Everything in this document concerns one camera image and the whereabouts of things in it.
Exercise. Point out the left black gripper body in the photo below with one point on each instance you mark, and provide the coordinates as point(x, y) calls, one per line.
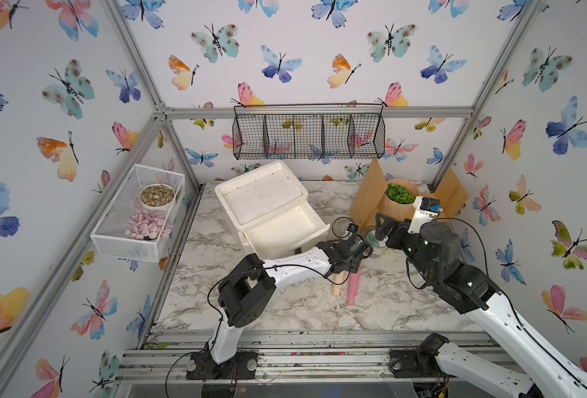
point(352, 266)

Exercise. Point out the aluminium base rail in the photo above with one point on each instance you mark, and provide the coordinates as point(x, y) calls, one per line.
point(287, 364)

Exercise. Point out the white top drawer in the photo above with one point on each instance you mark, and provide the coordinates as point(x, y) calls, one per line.
point(299, 228)

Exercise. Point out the white plastic drawer cabinet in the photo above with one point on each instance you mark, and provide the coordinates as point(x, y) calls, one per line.
point(258, 196)

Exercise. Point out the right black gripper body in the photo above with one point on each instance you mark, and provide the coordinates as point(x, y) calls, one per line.
point(405, 240)

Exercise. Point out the pink toy microphone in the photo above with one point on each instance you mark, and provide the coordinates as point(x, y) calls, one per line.
point(353, 288)

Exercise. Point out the white bowl of seeds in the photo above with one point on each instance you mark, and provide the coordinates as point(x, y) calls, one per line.
point(157, 197)

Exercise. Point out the pink flower petals pile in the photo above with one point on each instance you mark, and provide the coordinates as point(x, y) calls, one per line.
point(148, 225)

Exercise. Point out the white mesh wall basket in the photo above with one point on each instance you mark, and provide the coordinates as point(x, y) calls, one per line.
point(109, 234)

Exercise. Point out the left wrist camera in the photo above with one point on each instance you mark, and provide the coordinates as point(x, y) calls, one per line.
point(352, 229)

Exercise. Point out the wooden rolling pin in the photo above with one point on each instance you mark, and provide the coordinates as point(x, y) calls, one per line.
point(339, 283)

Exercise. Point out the wooden shelf stand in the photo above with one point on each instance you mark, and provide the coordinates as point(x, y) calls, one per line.
point(371, 197)

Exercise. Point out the black wire wall basket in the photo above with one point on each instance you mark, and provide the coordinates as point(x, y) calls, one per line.
point(316, 132)

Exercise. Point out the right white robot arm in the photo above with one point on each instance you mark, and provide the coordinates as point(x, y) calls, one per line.
point(436, 253)

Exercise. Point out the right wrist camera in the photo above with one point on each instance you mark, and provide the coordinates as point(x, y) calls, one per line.
point(426, 209)

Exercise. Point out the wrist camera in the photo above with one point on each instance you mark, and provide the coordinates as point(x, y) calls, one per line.
point(426, 209)
point(352, 229)

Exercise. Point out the green label round tin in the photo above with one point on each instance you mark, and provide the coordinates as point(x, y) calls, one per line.
point(378, 247)

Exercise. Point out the peach pot green plant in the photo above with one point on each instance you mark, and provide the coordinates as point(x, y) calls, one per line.
point(398, 199)

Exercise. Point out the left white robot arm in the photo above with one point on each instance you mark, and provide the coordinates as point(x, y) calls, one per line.
point(245, 292)

